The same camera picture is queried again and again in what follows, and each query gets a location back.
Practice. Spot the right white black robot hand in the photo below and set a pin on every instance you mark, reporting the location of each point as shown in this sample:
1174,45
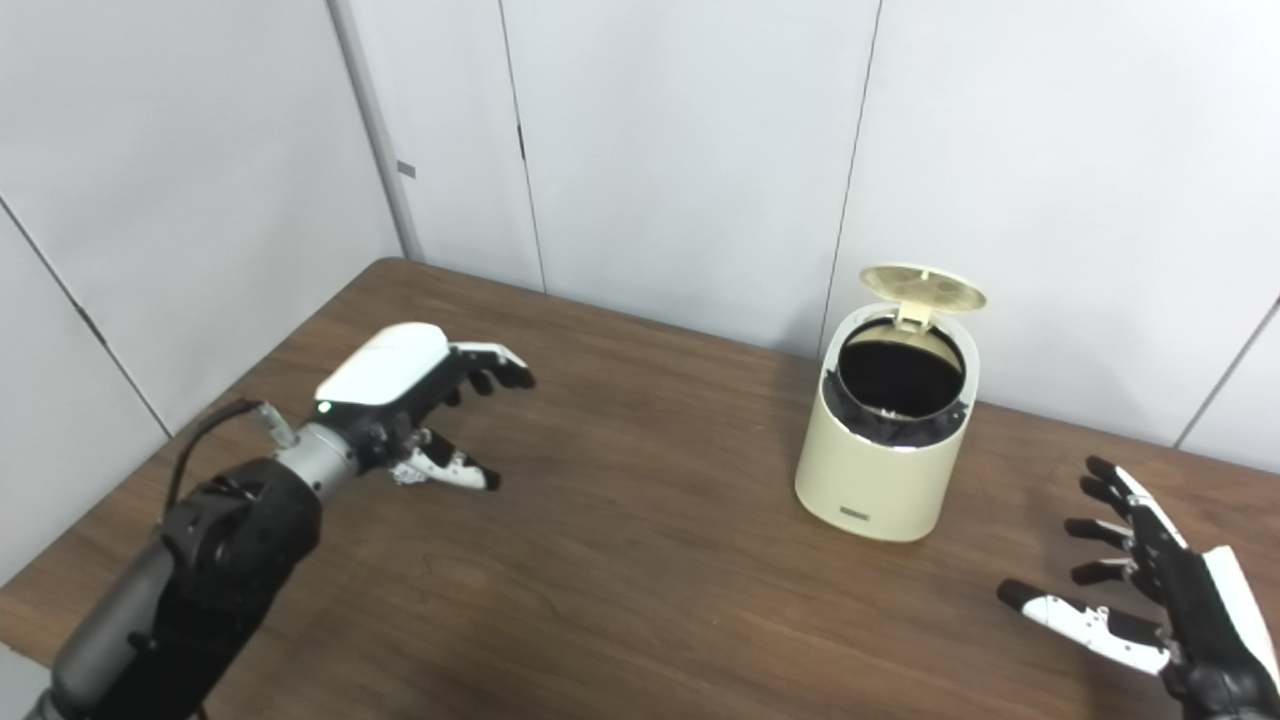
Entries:
1215,630

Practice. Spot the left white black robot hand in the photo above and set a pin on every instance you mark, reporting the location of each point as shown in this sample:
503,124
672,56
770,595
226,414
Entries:
390,365

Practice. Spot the cream round bin lid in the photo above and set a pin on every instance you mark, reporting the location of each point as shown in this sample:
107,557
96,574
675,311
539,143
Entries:
925,288

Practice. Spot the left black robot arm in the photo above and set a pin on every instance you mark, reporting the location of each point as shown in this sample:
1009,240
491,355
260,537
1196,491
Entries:
210,570

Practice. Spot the gray wall corner post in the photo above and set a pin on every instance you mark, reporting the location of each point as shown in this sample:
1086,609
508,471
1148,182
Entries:
375,130

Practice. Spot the black bin liner bag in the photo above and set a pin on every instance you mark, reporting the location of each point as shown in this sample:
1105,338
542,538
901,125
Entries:
900,380

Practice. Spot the cream-colored desktop trash bin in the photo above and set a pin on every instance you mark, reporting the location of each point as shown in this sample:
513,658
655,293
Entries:
870,480

